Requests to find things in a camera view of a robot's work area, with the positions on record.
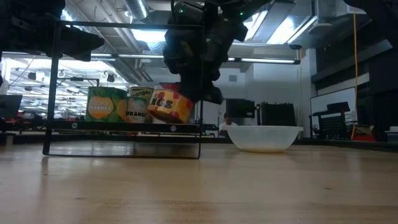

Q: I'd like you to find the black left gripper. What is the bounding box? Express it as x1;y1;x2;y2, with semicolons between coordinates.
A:
45;26;106;62

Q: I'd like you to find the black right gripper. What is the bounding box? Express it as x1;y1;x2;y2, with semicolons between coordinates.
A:
179;69;224;106

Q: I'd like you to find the mixed fruit pink can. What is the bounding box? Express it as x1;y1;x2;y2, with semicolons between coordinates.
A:
154;82;182;94

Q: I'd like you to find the yellow pink-dotted rings can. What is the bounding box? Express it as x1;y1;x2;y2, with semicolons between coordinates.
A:
146;88;196;125

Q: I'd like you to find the teal orange-slice short can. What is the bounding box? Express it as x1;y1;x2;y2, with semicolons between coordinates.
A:
124;96;154;124

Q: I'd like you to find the green sliced peaches can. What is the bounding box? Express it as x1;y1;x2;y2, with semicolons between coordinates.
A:
85;86;128;123

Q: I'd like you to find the black equipment box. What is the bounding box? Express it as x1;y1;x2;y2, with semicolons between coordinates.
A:
226;98;256;119

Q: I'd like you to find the person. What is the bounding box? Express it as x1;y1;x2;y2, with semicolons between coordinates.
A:
218;112;239;138

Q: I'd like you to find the black equipment rack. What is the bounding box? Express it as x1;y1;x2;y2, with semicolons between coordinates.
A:
259;101;297;127

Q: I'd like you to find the white translucent plastic bowl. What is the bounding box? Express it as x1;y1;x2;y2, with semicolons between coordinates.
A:
225;125;305;154

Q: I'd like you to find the black office monitor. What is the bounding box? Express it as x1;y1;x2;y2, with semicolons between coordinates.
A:
0;94;23;119

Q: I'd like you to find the whiteboard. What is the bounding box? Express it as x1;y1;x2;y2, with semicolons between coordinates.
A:
310;86;357;139

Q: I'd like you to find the black desk stand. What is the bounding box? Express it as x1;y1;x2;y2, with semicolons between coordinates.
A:
312;101;351;140

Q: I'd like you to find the black frame clear shelf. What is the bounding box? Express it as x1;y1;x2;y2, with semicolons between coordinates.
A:
42;21;206;160

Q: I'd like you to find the silver ventilation duct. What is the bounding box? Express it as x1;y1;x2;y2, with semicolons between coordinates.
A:
124;0;150;20

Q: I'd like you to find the black aluminium table frame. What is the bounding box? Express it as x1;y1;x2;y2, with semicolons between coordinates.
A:
0;132;398;153

